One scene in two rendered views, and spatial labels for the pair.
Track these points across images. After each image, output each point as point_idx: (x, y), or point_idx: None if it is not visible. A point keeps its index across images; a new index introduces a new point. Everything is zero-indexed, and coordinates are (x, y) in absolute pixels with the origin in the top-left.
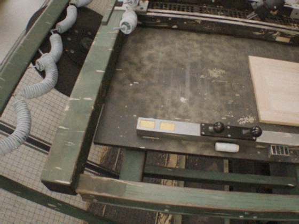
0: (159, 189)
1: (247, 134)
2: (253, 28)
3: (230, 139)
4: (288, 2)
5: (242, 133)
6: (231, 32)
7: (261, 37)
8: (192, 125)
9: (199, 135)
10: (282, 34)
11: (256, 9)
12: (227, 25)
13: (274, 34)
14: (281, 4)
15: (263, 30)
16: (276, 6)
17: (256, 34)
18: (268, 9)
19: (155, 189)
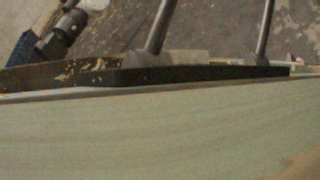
0: (275, 87)
1: (264, 58)
2: (53, 65)
3: (243, 83)
4: (96, 7)
5: (253, 61)
6: (21, 89)
7: (71, 86)
8: (56, 89)
9: (113, 88)
10: (110, 65)
11: (44, 49)
12: (13, 74)
13: (94, 68)
14: (83, 18)
15: (71, 66)
16: (75, 24)
17: (61, 82)
18: (63, 40)
19: (238, 94)
